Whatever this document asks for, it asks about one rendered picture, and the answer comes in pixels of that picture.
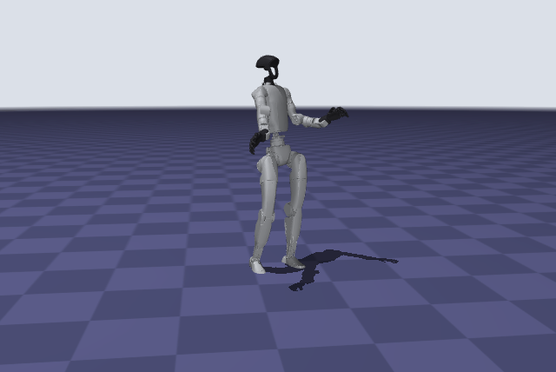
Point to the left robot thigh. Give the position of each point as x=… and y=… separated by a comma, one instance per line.
x=298, y=183

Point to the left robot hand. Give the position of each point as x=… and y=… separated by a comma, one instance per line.
x=334, y=114

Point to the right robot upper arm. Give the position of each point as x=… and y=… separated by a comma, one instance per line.
x=259, y=96

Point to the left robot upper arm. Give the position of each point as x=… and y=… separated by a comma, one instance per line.
x=295, y=118

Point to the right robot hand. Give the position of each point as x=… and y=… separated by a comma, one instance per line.
x=258, y=137

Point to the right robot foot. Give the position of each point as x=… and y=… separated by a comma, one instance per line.
x=256, y=266

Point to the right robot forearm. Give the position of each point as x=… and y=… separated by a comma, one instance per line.
x=262, y=121

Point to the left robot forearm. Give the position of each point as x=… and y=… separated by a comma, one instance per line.
x=313, y=122

